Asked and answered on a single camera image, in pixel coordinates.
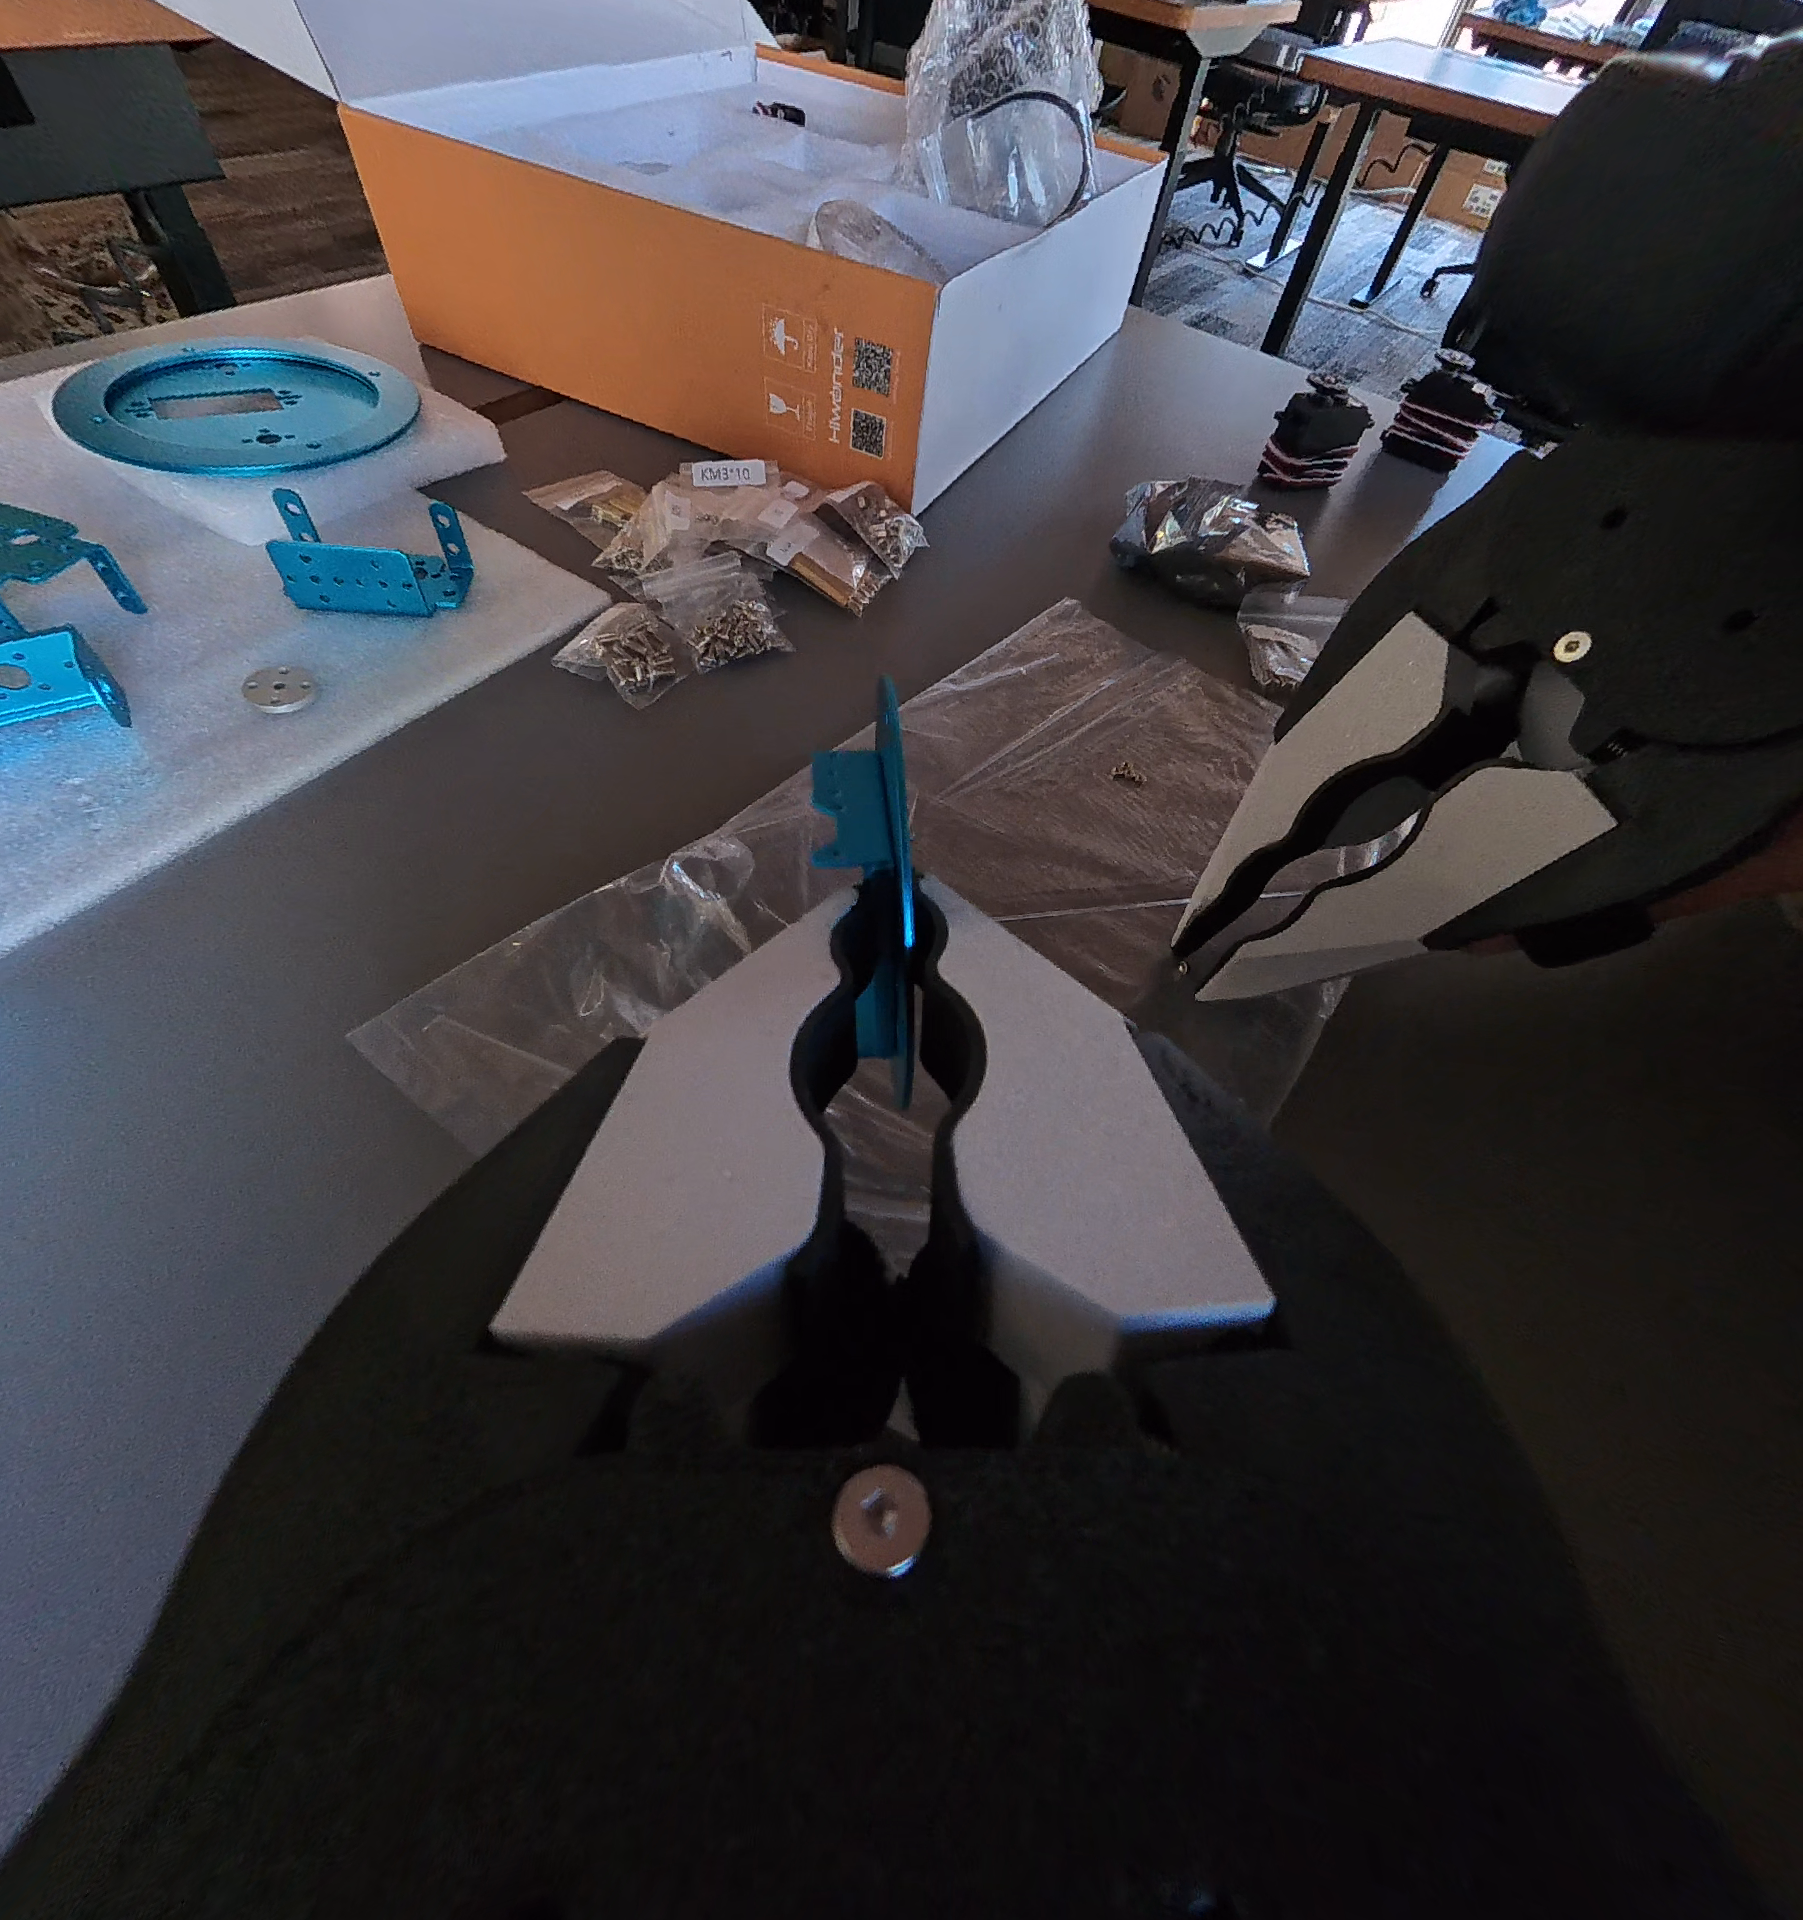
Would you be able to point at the bag of dark servo parts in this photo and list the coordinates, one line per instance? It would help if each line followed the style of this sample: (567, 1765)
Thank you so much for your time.
(1217, 540)

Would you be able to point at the small silver round disc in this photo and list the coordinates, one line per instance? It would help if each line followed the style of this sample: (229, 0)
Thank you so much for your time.
(277, 693)

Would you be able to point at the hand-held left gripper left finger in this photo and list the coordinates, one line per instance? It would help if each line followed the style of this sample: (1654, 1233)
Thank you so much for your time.
(677, 1185)

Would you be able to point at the orange and white cardboard box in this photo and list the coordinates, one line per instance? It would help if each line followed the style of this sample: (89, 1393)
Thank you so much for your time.
(617, 285)

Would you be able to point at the wooden workbench with black legs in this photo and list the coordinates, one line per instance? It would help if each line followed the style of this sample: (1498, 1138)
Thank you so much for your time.
(61, 120)

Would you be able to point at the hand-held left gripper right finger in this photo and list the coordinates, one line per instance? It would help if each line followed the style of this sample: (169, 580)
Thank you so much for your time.
(1097, 1185)

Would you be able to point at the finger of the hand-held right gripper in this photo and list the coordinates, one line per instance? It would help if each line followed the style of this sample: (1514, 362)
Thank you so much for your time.
(1486, 855)
(1353, 735)

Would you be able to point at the black office chair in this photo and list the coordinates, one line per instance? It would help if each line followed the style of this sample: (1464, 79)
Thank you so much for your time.
(1263, 104)

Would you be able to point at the white foam tray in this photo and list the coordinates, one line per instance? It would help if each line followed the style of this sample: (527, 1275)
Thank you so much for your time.
(167, 780)

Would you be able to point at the pile of screw bags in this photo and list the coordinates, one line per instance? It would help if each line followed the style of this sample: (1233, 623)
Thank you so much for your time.
(723, 601)

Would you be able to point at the small clear parts bag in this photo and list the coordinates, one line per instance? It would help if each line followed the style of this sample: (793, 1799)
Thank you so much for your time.
(1285, 639)

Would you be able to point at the wide teal flat bracket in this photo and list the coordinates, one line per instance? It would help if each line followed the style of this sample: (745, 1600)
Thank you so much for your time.
(1, 555)

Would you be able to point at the grey desk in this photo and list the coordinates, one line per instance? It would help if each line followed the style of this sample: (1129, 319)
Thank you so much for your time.
(167, 1125)

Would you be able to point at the person's right hand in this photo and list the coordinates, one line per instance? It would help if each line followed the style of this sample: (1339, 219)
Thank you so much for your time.
(1786, 855)

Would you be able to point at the bubble wrap bundle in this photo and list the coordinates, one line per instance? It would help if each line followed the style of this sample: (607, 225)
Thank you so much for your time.
(993, 104)

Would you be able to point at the clear plastic bag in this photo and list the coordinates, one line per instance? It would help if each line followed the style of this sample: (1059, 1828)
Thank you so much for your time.
(1067, 721)

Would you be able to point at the small blue angled bracket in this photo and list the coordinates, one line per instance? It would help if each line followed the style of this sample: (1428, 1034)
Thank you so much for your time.
(17, 691)

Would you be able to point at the wooden office desk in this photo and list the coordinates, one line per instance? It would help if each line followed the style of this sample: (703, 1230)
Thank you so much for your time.
(1442, 82)

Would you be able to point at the blue multi-hole box bracket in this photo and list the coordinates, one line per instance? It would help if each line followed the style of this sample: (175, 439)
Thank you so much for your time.
(361, 579)

